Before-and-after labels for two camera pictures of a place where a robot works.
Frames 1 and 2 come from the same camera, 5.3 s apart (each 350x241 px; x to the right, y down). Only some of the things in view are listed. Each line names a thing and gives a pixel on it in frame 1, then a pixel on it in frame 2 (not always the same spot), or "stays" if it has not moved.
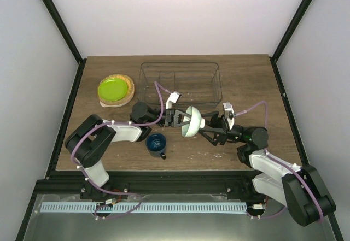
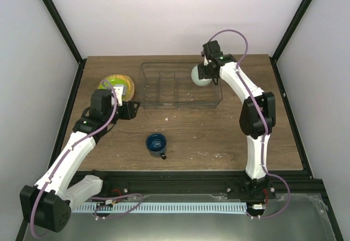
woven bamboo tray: [129, 84] stays
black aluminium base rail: [125, 182] stays
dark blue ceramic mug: [156, 145] stays
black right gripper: [221, 135] to [202, 75]
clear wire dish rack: [198, 83] stays
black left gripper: [169, 117] to [130, 112]
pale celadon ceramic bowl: [192, 122] to [200, 82]
